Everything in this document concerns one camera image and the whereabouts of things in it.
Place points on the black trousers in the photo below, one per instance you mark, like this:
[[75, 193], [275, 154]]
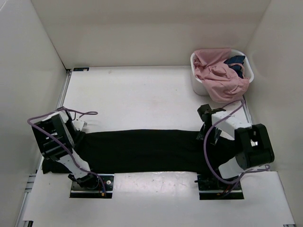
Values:
[[162, 148]]

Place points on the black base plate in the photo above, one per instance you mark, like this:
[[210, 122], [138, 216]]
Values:
[[95, 190], [210, 188]]

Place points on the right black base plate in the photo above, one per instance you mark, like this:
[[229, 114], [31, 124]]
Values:
[[210, 188]]

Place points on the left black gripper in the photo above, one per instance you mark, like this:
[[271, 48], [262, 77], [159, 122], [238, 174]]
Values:
[[78, 141]]

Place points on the dark blue garment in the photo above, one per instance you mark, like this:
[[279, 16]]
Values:
[[237, 64]]

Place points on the pink garment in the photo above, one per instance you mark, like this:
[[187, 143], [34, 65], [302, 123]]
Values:
[[221, 82]]

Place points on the aluminium frame rail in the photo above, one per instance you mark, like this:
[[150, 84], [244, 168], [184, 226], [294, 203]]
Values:
[[58, 168]]

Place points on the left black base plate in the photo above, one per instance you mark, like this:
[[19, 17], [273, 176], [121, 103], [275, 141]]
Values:
[[95, 190]]

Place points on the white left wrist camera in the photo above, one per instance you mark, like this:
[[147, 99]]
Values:
[[79, 125]]

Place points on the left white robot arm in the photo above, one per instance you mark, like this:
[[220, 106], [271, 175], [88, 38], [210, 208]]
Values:
[[57, 134]]

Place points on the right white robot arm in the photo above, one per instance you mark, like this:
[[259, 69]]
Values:
[[252, 145]]

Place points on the blue white label sticker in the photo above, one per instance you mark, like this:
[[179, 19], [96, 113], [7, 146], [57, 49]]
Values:
[[81, 69]]

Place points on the white plastic basket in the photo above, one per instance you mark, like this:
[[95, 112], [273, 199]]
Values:
[[197, 83]]

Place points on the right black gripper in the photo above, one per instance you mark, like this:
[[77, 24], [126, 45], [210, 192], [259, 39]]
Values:
[[214, 140]]

